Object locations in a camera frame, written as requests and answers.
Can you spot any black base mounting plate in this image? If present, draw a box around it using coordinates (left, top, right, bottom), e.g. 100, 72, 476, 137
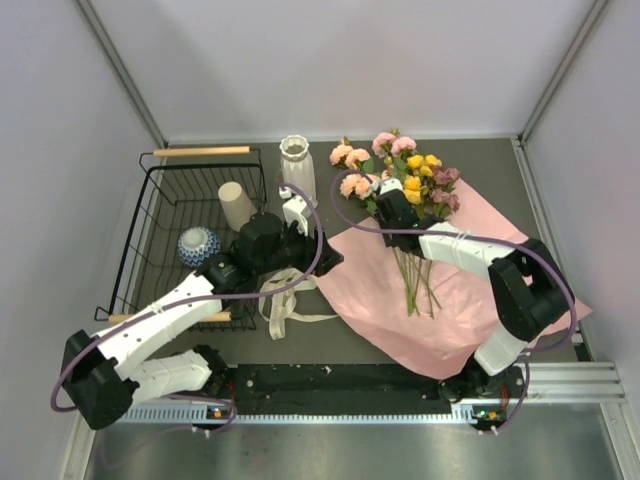
169, 363, 481, 402

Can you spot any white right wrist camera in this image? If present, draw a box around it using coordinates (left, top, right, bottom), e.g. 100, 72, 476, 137
372, 177, 403, 196

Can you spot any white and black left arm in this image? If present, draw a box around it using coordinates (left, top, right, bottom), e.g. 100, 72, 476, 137
55, 213, 344, 430

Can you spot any white ribbed ceramic vase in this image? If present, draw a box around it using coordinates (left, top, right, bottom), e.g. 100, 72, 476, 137
279, 135, 317, 204

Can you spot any pink rose stem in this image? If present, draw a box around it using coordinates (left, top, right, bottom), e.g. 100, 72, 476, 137
372, 129, 417, 174

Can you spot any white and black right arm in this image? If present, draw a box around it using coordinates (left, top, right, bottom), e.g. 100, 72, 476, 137
375, 187, 577, 402

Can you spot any black wire basket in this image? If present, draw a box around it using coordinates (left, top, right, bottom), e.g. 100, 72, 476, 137
94, 146, 267, 324

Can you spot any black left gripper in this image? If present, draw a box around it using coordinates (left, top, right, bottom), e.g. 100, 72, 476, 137
255, 216, 343, 277

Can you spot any beige paper cup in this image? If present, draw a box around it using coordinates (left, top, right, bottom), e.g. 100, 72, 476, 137
218, 181, 257, 232

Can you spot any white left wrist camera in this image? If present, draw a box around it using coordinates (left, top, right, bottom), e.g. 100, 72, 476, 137
282, 195, 311, 236

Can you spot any grey slotted cable duct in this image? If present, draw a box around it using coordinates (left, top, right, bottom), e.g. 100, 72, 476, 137
117, 401, 504, 425

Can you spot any yellow rose stem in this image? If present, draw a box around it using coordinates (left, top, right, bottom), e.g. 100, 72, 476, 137
399, 153, 445, 316

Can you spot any cream printed ribbon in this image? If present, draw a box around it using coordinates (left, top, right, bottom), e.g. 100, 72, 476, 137
258, 268, 337, 340

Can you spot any blue white patterned bowl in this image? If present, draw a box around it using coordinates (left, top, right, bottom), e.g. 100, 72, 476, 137
177, 226, 222, 269

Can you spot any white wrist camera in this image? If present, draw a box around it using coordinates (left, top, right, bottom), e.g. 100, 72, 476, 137
372, 177, 403, 196
282, 195, 311, 236

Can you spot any mauve rose stem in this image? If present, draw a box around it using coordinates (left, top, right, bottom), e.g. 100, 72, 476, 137
424, 167, 462, 316

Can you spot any peach rose stem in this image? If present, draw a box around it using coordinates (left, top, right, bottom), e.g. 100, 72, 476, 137
329, 137, 376, 174
339, 173, 380, 216

